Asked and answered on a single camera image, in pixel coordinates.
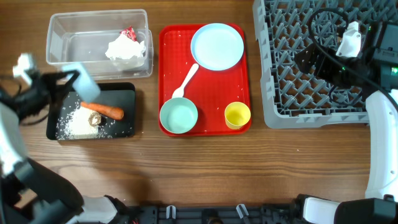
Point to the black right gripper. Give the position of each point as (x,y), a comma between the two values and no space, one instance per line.
(310,62)

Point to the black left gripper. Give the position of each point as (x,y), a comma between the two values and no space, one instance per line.
(60,94)

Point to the light blue rice bowl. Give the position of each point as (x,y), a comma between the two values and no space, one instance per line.
(84,85)

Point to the brown food scrap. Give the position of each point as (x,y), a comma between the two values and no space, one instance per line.
(95,119)

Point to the orange carrot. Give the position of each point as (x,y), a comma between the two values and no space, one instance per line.
(109,111)

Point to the white paper napkin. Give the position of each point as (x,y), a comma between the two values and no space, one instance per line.
(125,48)

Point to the red wrapper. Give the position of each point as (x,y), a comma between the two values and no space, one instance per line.
(129,33)

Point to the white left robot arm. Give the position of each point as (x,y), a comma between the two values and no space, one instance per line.
(30,192)

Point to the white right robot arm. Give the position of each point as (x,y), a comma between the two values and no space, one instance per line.
(380,202)

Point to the black waste tray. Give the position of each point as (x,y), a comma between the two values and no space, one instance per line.
(121,95)

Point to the grey dishwasher rack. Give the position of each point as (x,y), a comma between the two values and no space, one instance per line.
(290,98)

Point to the clear plastic bin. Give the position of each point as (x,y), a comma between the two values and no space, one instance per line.
(83,37)

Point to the mint green bowl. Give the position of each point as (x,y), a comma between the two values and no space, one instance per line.
(178,115)

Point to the white plastic spoon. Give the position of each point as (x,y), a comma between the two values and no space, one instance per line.
(179,92)

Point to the yellow plastic cup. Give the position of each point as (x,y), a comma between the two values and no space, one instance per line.
(237,114)

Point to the red serving tray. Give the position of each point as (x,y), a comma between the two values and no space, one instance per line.
(210,91)

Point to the large light blue plate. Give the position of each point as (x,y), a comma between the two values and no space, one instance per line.
(217,46)

